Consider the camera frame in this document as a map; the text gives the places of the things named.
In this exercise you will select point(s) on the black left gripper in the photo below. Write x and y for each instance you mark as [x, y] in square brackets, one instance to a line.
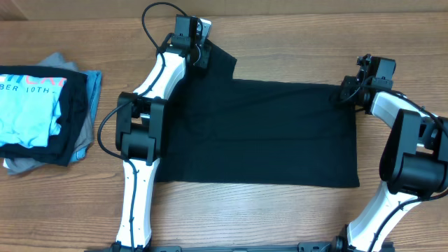
[206, 50]

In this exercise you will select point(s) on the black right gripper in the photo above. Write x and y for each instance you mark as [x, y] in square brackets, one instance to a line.
[348, 88]

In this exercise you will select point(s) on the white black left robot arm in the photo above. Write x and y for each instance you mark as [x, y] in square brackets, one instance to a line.
[139, 132]

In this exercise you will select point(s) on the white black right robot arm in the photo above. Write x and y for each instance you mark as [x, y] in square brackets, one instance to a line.
[413, 165]

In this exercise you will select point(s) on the folded blue shirt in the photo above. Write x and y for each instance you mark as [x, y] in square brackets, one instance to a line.
[86, 137]

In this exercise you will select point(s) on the folded grey shirt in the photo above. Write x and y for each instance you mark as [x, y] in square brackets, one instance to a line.
[74, 106]

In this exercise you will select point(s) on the folded black printed t-shirt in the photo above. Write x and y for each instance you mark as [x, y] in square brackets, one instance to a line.
[30, 107]

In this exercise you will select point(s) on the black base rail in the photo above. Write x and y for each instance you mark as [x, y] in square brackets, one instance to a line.
[313, 246]

